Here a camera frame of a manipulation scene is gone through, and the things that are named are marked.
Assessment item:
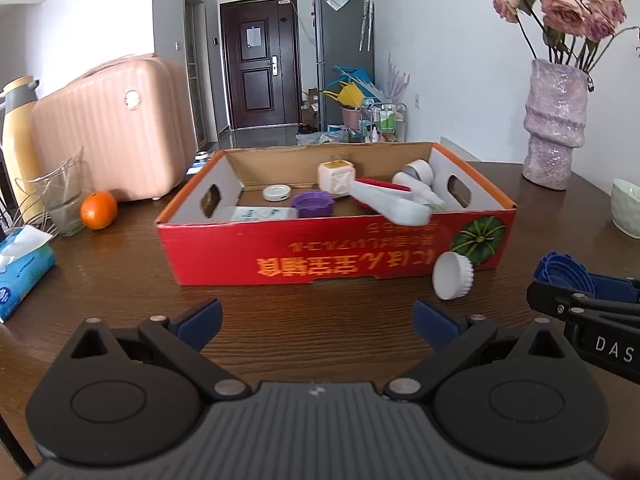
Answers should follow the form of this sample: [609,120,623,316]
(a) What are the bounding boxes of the grey refrigerator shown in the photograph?
[314,0,374,130]

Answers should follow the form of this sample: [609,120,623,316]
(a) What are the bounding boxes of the beige plug adapter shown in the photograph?
[318,159,356,197]

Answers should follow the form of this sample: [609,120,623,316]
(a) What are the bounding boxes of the white cable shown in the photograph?
[0,176,51,233]

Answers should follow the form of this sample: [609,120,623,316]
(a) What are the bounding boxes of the red cardboard box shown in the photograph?
[156,142,516,285]

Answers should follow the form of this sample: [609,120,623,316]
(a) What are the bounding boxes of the purple ridged lid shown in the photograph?
[291,191,335,218]

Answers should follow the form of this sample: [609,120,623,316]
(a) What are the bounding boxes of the pale green cup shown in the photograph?
[611,179,640,240]

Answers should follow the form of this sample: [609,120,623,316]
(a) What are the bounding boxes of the purple textured vase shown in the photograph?
[522,58,589,191]

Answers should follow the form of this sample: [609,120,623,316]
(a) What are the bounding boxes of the yellow thermos jug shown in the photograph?
[1,76,44,224]

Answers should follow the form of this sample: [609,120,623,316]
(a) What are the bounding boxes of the white spray bottle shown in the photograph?
[392,159,445,210]

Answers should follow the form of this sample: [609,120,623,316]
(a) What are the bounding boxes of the red white lint brush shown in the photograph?
[349,181,432,226]

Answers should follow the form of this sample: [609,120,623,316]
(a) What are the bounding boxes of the metal trolley rack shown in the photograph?
[359,102,408,143]

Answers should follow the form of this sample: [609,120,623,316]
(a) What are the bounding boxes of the dried pink roses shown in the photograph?
[492,0,639,74]

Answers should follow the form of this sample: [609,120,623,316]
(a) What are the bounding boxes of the blue tissue pack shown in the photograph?
[0,226,56,323]

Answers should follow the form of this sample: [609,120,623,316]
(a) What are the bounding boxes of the dark brown door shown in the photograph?
[220,0,300,129]

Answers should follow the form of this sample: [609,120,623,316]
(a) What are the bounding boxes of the white ridged cap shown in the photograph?
[432,252,474,300]

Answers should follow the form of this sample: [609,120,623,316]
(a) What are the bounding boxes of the pink suitcase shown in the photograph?
[32,54,198,202]

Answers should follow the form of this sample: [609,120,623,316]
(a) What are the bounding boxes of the small round white tin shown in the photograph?
[262,184,292,203]

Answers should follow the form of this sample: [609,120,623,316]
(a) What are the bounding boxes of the orange fruit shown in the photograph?
[80,191,118,231]

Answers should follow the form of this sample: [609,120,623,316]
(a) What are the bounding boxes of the blue measuring cups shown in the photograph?
[534,252,639,304]

